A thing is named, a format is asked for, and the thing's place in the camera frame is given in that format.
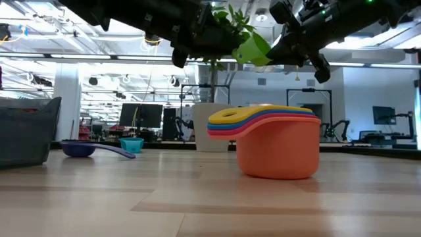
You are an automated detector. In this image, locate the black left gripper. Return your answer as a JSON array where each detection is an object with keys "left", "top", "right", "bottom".
[{"left": 170, "top": 3, "right": 247, "bottom": 69}]

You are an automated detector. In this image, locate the narrow black monitor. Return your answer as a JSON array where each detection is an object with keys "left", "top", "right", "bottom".
[{"left": 162, "top": 107, "right": 180, "bottom": 141}]

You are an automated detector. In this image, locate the black aluminium table frame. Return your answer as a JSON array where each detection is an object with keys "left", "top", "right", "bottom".
[{"left": 51, "top": 140, "right": 421, "bottom": 161}]

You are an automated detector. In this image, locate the small teal measuring cup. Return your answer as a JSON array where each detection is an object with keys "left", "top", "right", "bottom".
[{"left": 118, "top": 137, "right": 145, "bottom": 154}]

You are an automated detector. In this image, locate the large black monitor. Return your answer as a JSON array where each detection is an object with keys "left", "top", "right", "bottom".
[{"left": 119, "top": 103, "right": 164, "bottom": 129}]

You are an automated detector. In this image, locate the lime green measuring cup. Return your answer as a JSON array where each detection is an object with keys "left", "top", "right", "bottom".
[{"left": 232, "top": 32, "right": 272, "bottom": 66}]

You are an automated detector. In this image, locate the blue measuring cup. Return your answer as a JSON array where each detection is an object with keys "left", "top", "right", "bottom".
[{"left": 207, "top": 109, "right": 317, "bottom": 130}]

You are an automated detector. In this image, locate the small dark monitor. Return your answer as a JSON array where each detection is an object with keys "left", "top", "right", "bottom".
[{"left": 372, "top": 105, "right": 397, "bottom": 126}]

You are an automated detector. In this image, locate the green leafy plant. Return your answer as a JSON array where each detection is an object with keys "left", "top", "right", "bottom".
[{"left": 202, "top": 3, "right": 256, "bottom": 104}]

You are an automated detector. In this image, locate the yellow measuring cup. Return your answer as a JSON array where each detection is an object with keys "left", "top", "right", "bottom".
[{"left": 208, "top": 105, "right": 313, "bottom": 125}]

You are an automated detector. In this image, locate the black metal rig frame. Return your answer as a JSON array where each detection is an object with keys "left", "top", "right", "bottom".
[{"left": 285, "top": 88, "right": 333, "bottom": 122}]

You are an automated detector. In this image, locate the dark purple measuring cup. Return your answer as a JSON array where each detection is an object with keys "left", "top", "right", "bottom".
[{"left": 61, "top": 140, "right": 137, "bottom": 160}]

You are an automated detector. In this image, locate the large orange measuring cup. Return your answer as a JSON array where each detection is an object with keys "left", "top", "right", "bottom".
[{"left": 207, "top": 117, "right": 322, "bottom": 180}]

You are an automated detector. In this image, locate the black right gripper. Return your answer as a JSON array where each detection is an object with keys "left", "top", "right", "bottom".
[{"left": 266, "top": 6, "right": 339, "bottom": 84}]

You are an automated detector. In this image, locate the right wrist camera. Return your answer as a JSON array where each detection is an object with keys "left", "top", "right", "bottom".
[{"left": 268, "top": 0, "right": 299, "bottom": 26}]

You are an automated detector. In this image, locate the pink measuring cup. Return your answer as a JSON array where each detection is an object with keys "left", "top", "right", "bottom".
[{"left": 207, "top": 113, "right": 320, "bottom": 137}]

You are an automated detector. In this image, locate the grey plastic basket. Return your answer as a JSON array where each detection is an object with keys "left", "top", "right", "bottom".
[{"left": 0, "top": 97, "right": 62, "bottom": 169}]

